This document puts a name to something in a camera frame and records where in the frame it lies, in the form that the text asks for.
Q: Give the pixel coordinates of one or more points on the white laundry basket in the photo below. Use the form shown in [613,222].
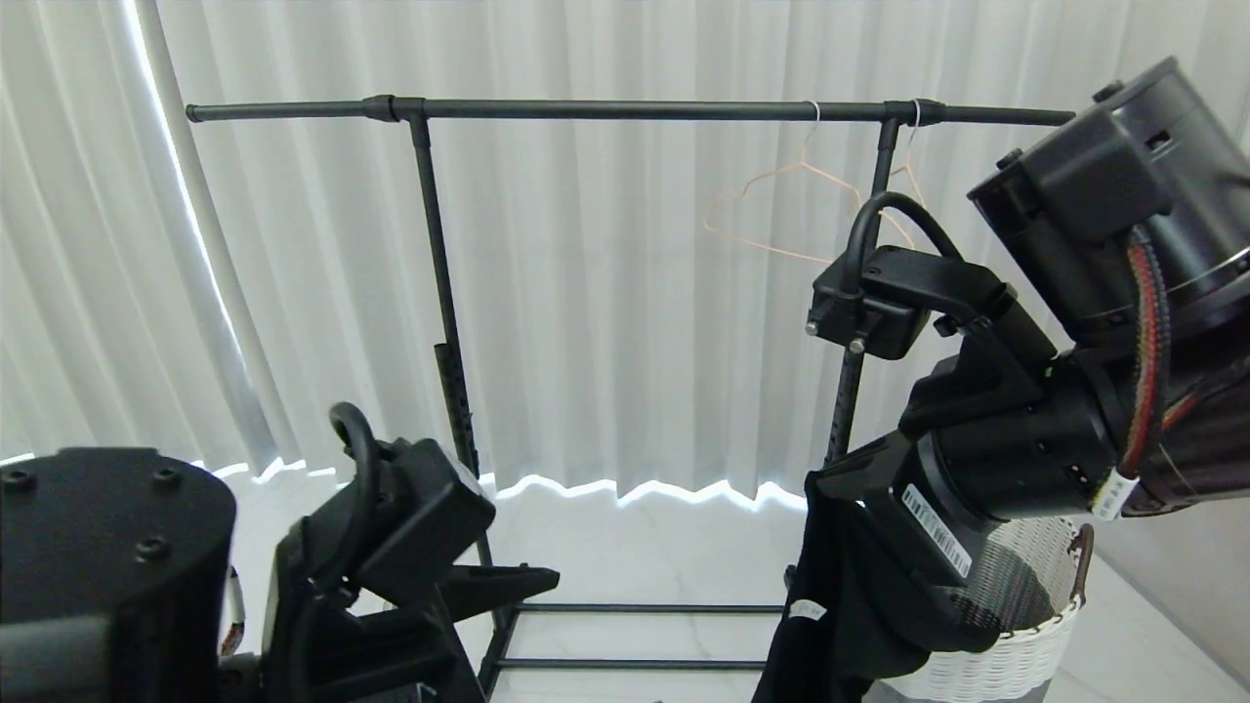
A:
[1025,625]

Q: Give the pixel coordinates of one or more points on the black clothes rack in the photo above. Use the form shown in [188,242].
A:
[625,110]

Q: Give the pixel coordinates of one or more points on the pink clothes hanger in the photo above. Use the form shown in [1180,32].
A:
[805,154]
[909,161]

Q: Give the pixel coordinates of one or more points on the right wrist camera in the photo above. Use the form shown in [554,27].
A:
[908,293]

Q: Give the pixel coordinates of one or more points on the white curtain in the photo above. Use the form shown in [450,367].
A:
[625,293]

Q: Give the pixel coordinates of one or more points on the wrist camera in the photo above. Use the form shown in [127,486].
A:
[908,293]
[430,517]

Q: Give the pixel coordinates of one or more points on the black garment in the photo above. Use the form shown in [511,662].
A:
[811,664]

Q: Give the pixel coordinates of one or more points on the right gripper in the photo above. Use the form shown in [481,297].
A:
[1016,459]

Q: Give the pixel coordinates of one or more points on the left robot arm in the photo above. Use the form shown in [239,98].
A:
[98,566]

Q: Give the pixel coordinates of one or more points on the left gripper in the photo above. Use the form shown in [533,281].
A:
[352,654]

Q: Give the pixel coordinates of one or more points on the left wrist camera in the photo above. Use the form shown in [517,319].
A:
[430,517]

